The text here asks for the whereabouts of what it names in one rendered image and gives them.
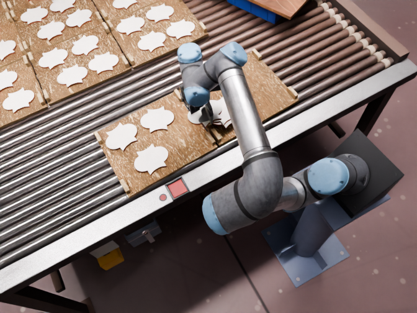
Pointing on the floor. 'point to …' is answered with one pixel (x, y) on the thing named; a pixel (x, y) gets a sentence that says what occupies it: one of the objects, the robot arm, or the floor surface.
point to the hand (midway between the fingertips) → (205, 112)
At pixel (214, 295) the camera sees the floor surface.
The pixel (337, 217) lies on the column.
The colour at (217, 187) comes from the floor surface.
